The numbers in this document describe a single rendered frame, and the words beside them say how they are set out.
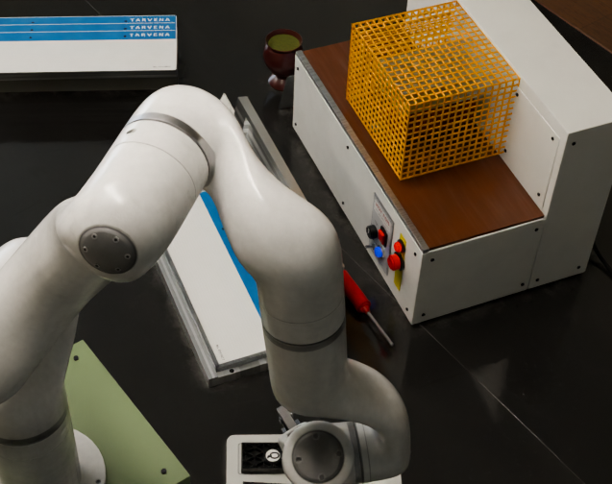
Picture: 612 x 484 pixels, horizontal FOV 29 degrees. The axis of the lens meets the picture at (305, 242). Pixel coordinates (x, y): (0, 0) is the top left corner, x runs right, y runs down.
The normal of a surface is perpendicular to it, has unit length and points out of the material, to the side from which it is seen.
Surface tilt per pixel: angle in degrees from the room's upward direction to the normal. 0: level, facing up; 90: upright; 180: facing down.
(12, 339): 75
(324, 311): 86
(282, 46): 0
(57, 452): 90
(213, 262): 0
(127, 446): 0
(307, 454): 32
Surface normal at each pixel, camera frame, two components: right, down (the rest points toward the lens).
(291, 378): -0.38, 0.68
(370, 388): 0.63, -0.58
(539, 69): 0.04, -0.68
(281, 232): 0.04, 0.04
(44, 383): 0.23, -0.18
